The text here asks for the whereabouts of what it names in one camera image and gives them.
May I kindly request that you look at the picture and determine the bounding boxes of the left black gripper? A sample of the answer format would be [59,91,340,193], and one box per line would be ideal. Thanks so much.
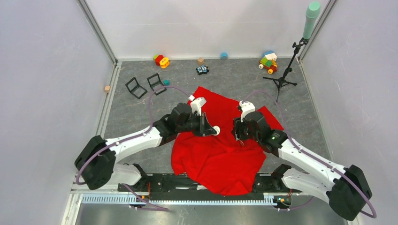
[176,112,216,137]

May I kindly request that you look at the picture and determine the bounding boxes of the round dark brooch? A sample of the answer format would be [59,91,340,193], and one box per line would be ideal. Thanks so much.
[213,126,221,135]

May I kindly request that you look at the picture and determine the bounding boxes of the red t-shirt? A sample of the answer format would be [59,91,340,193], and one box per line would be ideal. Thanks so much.
[171,87,266,196]

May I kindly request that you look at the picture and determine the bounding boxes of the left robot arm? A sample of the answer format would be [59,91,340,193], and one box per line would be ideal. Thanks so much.
[74,103,221,191]

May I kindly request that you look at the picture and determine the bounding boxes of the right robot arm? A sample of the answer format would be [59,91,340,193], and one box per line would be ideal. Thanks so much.
[231,111,372,221]

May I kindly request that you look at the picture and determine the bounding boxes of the black display case right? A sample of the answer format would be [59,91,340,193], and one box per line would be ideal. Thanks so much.
[147,73,167,95]

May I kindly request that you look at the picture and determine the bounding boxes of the black display case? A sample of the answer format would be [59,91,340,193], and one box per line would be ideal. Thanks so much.
[125,77,148,99]
[147,73,167,95]

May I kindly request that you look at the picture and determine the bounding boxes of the brown wooden cube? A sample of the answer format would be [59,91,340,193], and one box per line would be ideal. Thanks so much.
[197,57,205,65]

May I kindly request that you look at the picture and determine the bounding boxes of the colourful brick toy car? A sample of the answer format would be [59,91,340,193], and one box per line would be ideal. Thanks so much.
[258,51,277,75]

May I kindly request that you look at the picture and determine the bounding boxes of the blue cylinder block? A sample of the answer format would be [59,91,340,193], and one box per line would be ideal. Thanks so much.
[220,52,229,60]

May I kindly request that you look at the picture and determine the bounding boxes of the black display case left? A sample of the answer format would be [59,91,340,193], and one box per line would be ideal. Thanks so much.
[125,77,148,99]

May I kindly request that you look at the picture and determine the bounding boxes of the red yellow green toy blocks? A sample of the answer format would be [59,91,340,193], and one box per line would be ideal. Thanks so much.
[153,55,170,68]

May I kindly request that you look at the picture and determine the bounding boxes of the green microphone on tripod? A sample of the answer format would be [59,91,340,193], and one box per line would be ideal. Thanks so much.
[263,1,321,102]

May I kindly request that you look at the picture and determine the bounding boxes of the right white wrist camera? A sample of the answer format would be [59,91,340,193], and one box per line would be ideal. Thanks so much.
[238,101,256,122]

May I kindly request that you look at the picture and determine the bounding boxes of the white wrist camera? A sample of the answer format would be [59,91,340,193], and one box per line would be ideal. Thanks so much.
[188,95,207,116]
[238,101,256,122]

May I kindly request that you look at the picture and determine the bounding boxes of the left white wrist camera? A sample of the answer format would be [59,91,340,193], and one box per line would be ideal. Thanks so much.
[188,95,207,116]

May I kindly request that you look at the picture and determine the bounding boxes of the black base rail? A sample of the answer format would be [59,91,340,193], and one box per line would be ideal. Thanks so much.
[130,173,290,201]

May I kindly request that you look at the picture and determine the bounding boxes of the tan wooden cube on rail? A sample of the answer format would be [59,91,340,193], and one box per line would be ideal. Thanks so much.
[104,86,111,93]

